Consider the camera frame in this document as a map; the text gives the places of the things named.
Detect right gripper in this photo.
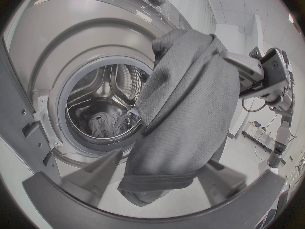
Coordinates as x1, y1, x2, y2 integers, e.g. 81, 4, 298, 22
224, 47, 291, 99

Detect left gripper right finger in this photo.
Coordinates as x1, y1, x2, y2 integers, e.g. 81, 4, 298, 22
196, 158, 248, 206

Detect black cable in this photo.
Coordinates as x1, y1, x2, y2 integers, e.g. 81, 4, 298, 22
242, 99, 266, 112

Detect grey garment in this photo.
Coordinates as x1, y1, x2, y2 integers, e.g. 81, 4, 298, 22
117, 29, 241, 207

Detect grey washing machine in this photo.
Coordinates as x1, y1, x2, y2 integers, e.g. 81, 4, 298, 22
2, 0, 199, 174

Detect white table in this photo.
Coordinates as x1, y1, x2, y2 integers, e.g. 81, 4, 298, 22
241, 121, 275, 153

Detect white curtain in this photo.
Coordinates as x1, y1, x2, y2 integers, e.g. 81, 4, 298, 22
188, 0, 218, 36

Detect heap of dark clothes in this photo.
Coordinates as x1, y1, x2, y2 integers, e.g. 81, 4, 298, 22
79, 111, 141, 138

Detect washing machine door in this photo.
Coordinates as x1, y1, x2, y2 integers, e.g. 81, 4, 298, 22
0, 36, 63, 184

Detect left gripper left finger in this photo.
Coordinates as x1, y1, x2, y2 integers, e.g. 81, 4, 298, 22
61, 148, 123, 208

